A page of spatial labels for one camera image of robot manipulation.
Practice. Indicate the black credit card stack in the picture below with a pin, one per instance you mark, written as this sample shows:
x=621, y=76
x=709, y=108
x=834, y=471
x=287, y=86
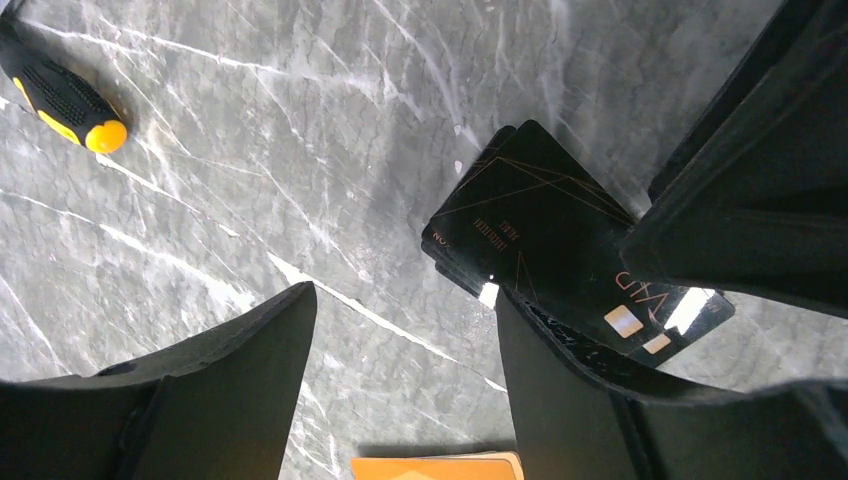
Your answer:
x=529, y=218

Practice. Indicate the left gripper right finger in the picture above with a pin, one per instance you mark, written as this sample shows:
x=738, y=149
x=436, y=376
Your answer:
x=582, y=411

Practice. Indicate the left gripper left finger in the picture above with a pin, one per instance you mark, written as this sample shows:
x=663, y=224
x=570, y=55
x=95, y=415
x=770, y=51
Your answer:
x=217, y=405

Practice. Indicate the yellow black screwdriver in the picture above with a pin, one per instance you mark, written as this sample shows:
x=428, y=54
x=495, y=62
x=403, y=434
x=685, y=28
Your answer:
x=63, y=100

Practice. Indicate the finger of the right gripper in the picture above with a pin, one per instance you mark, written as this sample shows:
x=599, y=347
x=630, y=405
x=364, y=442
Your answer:
x=754, y=200

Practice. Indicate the gold credit card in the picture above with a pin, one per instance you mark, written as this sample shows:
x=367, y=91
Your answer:
x=493, y=465

